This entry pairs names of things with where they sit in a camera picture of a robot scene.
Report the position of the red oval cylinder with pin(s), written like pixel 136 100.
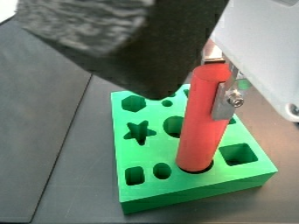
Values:
pixel 201 132

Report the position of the green foam shape-sorter block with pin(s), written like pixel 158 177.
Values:
pixel 149 180

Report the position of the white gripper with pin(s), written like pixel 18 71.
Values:
pixel 257 36

